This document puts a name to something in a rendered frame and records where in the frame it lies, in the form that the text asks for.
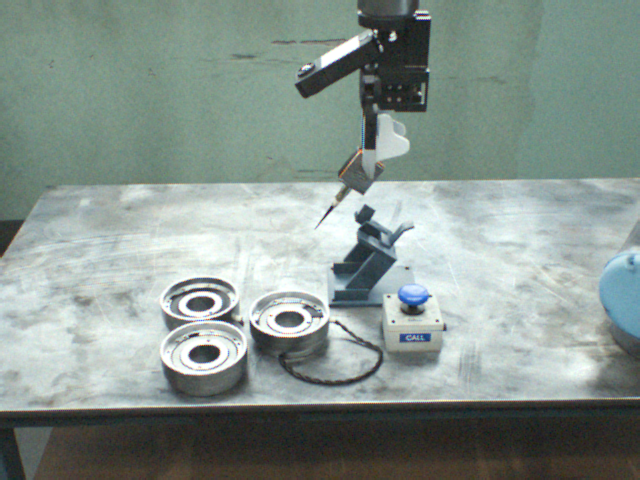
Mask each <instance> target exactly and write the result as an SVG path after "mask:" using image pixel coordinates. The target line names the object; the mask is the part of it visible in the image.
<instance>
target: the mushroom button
mask: <svg viewBox="0 0 640 480"><path fill-rule="evenodd" d="M397 297H398V299H399V300H400V301H401V302H403V303H405V304H408V307H409V308H411V309H414V308H416V307H417V305H421V304H424V303H426V302H427V301H428V299H429V293H428V291H427V289H426V288H424V287H422V286H420V285H416V284H408V285H404V286H402V287H401V288H400V289H399V290H398V292H397Z"/></svg>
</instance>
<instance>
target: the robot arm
mask: <svg viewBox="0 0 640 480"><path fill-rule="evenodd" d="M356 7H357V9H358V10H359V11H358V24H359V25H360V26H362V27H365V28H368V30H366V31H364V32H363V33H361V34H359V35H357V36H356V37H354V38H352V39H351V40H349V41H347V42H345V43H344V44H342V45H340V46H338V47H337V48H335V49H333V50H331V51H330V52H328V53H327V54H326V55H324V56H322V57H320V58H319V59H317V60H315V61H313V62H310V63H308V64H306V65H304V66H303V67H301V68H300V69H299V70H298V71H296V73H295V83H294V86H295V87H296V89H297V90H298V92H299V93H300V95H301V96H302V98H304V99H308V98H310V97H311V96H314V95H317V94H319V93H320V92H322V91H323V90H325V89H326V87H328V86H330V85H332V84H333V83H335V82H337V81H339V80H340V79H342V78H344V77H346V76H348V75H349V74H351V73H353V72H355V71H356V70H358V69H360V70H359V98H360V104H361V148H362V149H363V158H362V168H363V169H364V170H365V172H366V174H367V175H368V177H369V178H370V179H374V172H375V164H376V163H378V162H380V161H384V160H388V159H392V158H395V157H399V156H403V155H405V154H406V153H407V152H408V150H409V142H408V140H406V139H405V138H403V136H404V134H405V127H404V125H402V124H401V123H398V122H396V121H395V120H393V118H392V117H391V115H390V110H395V112H426V109H427V95H428V82H429V70H428V53H429V38H430V24H431V18H430V17H429V16H428V12H427V11H418V10H419V9H420V0H357V3H356ZM371 29H373V30H375V32H374V34H376V36H377V37H375V36H374V34H373V32H372V30H371ZM392 31H395V32H394V33H393V34H392ZM377 40H379V42H378V41H377ZM421 84H425V93H424V103H418V102H421V98H422V94H421ZM598 294H599V299H600V303H601V304H602V306H603V308H604V310H605V313H606V315H607V316H608V318H609V319H610V320H611V326H610V329H611V334H612V335H613V337H614V339H615V341H616V342H617V343H618V344H619V345H620V347H621V348H623V349H624V350H625V351H626V352H627V353H629V354H630V355H631V356H633V357H635V358H636V359H638V360H640V216H639V218H638V220H637V221H636V223H635V225H634V226H633V228H632V230H631V231H630V232H629V234H628V236H627V238H626V239H625V241H624V243H623V244H622V246H621V247H620V249H619V250H618V252H617V253H616V255H615V256H613V257H612V258H610V259H609V260H608V261H607V263H606V264H605V266H604V268H603V272H602V274H601V276H600V279H599V284H598Z"/></svg>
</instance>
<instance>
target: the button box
mask: <svg viewBox="0 0 640 480"><path fill-rule="evenodd" d="M382 324H383V330H384V336H385V342H386V348H387V353H388V354H394V353H441V347H442V337H443V331H446V330H447V324H446V322H443V320H442V317H441V313H440V309H439V306H438V302H437V298H436V295H435V294H433V293H429V299H428V301H427V302H426V303H424V304H421V305H417V307H416V308H414V309H411V308H409V307H408V304H405V303H403V302H401V301H400V300H399V299H398V297H397V294H383V313H382Z"/></svg>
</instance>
